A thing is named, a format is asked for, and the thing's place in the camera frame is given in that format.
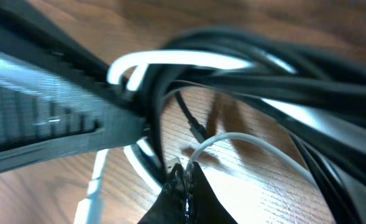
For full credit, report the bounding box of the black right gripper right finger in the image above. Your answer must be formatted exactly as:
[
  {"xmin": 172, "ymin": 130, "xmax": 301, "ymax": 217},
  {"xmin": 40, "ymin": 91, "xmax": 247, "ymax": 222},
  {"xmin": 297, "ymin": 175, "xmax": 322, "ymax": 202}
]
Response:
[{"xmin": 187, "ymin": 162, "xmax": 237, "ymax": 224}]

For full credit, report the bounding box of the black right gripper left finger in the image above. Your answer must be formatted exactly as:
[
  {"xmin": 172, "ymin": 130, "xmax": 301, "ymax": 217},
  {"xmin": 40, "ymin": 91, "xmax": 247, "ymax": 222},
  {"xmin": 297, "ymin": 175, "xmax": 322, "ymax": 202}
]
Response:
[{"xmin": 138, "ymin": 164, "xmax": 186, "ymax": 224}]

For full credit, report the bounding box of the white usb cable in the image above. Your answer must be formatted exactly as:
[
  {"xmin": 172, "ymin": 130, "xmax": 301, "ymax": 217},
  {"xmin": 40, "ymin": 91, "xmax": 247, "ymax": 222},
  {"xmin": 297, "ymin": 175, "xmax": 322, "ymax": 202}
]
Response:
[{"xmin": 73, "ymin": 49, "xmax": 366, "ymax": 224}]

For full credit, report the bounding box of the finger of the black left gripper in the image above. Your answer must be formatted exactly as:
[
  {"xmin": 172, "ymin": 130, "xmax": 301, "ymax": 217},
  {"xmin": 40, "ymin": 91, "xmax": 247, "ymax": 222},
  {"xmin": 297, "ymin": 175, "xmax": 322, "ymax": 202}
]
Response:
[{"xmin": 0, "ymin": 1, "xmax": 144, "ymax": 173}]

